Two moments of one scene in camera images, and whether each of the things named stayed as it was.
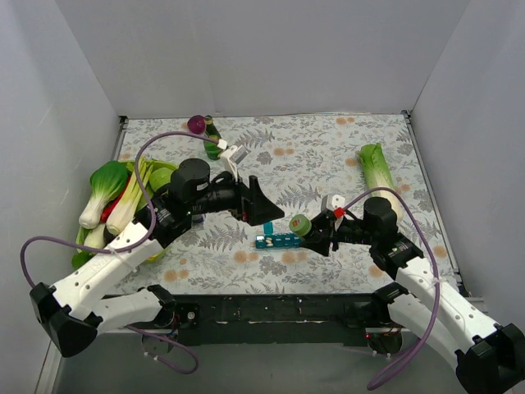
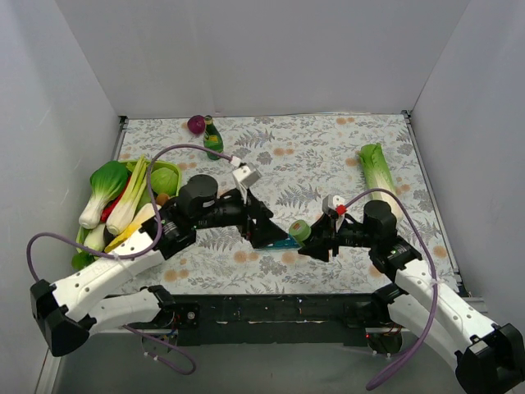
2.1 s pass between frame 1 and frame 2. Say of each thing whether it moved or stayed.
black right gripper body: stayed
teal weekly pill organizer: stayed
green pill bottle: moved
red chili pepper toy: stayed
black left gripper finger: moved
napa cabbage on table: stayed
